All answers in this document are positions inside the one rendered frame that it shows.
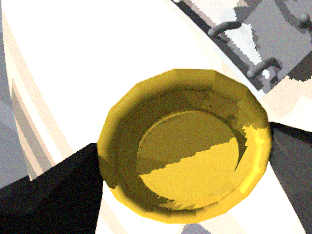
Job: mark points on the yellow plate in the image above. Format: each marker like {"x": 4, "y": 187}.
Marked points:
{"x": 184, "y": 146}

